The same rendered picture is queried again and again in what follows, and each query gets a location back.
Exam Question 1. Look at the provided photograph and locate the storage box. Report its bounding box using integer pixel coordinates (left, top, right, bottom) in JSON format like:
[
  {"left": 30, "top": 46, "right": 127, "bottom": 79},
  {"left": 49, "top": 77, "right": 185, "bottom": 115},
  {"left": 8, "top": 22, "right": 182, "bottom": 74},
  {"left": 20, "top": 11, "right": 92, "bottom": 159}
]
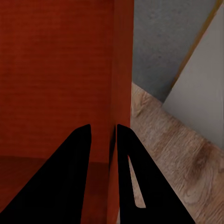
[{"left": 0, "top": 0, "right": 134, "bottom": 224}]

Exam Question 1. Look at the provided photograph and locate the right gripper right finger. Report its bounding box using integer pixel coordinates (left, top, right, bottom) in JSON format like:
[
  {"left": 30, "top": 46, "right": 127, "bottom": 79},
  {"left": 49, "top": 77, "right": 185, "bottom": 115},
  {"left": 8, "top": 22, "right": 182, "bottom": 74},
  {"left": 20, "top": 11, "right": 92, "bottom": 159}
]
[{"left": 117, "top": 124, "right": 196, "bottom": 224}]

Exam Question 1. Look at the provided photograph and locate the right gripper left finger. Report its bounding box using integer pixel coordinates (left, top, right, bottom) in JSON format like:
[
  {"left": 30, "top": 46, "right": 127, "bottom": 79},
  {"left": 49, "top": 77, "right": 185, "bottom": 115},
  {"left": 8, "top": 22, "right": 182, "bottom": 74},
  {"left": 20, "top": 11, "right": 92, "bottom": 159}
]
[{"left": 0, "top": 124, "right": 91, "bottom": 224}]

